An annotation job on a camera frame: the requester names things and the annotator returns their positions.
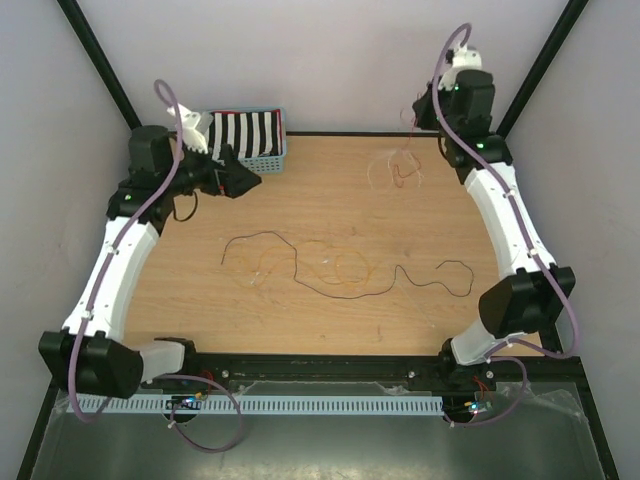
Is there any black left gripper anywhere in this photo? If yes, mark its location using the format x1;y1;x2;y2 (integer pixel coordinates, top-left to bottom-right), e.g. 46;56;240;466
163;136;261;199

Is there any red wire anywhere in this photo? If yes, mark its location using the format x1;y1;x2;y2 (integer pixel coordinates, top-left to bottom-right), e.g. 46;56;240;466
390;112;424;190

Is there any yellow wire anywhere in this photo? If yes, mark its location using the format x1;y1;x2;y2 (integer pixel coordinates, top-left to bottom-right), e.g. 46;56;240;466
249;241;375;290

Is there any orange wire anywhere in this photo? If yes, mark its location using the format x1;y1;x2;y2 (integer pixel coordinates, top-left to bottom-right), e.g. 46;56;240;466
234;249;371;291

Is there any dark purple wire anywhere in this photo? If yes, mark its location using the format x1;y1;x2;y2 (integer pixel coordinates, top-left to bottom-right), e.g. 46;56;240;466
221;230;475;300

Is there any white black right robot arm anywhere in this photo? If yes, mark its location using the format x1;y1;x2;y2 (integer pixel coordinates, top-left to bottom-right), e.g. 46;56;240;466
413;69;576;389

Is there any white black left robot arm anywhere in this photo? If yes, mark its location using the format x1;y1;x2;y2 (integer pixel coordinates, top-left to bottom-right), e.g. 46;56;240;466
38;126;261;398

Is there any clear zip tie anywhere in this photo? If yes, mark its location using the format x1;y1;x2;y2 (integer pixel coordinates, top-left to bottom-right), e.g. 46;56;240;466
400;285;435;329

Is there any light blue plastic basket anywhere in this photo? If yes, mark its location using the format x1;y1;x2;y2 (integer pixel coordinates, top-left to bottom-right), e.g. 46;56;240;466
208;107;287;174

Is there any black white striped cloth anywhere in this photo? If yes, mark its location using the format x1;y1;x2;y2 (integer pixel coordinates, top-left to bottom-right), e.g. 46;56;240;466
209;109;285;160

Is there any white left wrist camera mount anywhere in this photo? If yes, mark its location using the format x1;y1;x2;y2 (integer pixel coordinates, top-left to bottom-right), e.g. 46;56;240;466
166;104;214;154

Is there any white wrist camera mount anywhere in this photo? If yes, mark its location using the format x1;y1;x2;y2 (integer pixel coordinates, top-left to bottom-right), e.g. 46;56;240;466
438;46;482;91
166;104;214;154

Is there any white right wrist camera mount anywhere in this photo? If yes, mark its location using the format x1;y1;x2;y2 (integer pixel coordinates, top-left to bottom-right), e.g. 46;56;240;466
438;46;482;91

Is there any light blue slotted cable duct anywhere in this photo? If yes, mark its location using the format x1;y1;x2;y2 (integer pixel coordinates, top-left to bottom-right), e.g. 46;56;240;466
66;394;445;417

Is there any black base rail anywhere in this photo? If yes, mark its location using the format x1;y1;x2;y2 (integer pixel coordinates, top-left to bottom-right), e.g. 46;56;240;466
139;352;584;396

